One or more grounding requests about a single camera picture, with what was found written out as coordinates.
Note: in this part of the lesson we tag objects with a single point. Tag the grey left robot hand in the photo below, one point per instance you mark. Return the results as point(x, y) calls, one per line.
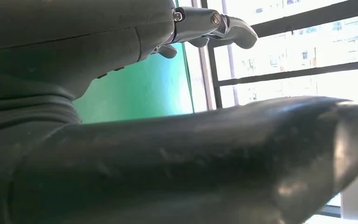
point(74, 31)

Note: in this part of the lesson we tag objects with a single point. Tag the dark window frame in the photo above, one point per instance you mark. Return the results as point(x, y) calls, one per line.
point(290, 74)

